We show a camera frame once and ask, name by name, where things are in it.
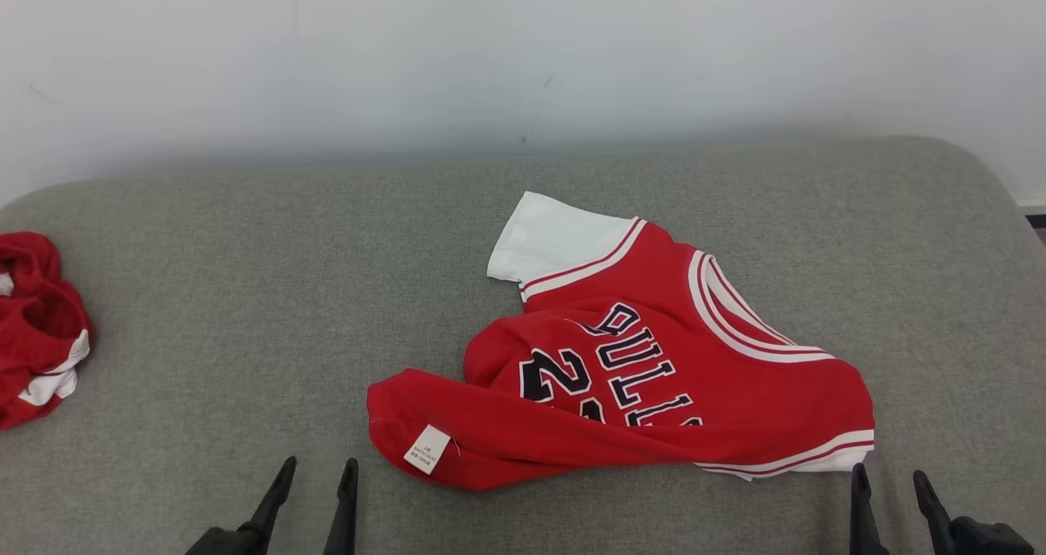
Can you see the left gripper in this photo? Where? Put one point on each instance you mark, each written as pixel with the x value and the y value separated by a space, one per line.
pixel 233 543

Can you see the red Bulls jersey white sleeves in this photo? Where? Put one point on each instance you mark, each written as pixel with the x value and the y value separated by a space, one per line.
pixel 654 408

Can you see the red shorts white side stripes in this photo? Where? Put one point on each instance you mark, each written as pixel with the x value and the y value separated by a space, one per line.
pixel 41 326

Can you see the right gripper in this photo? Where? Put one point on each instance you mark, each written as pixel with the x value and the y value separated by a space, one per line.
pixel 989 540

